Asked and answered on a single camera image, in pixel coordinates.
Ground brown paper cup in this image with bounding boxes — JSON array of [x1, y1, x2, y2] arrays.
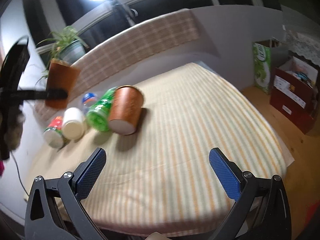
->
[[108, 85, 144, 135], [45, 59, 80, 109]]

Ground white plastic cup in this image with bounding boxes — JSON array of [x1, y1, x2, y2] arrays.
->
[[61, 107, 87, 140]]

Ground left gloved hand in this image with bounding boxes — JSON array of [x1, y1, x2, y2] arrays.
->
[[4, 106, 25, 151]]

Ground blue orange soda bottle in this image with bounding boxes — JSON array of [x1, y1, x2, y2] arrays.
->
[[81, 93, 99, 115]]

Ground red green label jar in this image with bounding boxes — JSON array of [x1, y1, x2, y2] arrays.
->
[[43, 116, 65, 148]]

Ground plaid beige sill blanket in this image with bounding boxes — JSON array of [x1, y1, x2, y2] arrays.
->
[[34, 8, 201, 123]]

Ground green plastic bottle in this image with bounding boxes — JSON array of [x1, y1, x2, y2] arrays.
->
[[86, 87, 117, 132]]

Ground potted spider plant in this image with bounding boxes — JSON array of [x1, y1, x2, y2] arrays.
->
[[36, 25, 89, 83]]

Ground striped yellow table cloth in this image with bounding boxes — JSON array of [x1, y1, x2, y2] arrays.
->
[[24, 63, 293, 237]]

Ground red cardboard box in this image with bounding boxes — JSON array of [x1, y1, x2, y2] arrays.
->
[[270, 56, 319, 134]]

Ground green white paper bag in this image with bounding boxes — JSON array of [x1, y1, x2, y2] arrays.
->
[[252, 38, 289, 94]]

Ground white lace cloth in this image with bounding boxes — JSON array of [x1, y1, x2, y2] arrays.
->
[[283, 24, 319, 66]]

